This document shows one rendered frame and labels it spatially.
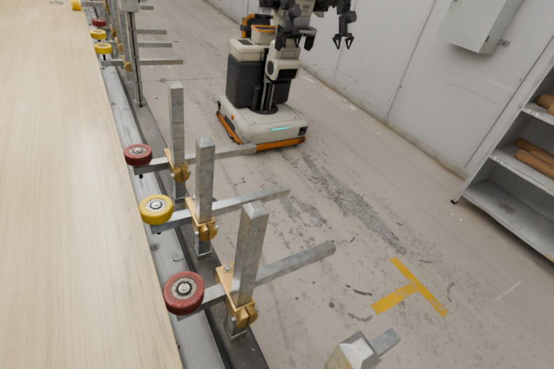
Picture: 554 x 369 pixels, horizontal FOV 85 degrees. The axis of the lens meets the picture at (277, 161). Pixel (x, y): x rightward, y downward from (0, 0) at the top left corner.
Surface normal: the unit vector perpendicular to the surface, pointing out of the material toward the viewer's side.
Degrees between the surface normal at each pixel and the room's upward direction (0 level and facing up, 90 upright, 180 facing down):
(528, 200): 90
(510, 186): 90
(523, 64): 90
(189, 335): 0
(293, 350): 0
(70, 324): 0
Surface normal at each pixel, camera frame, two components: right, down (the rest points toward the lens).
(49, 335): 0.16, -0.80
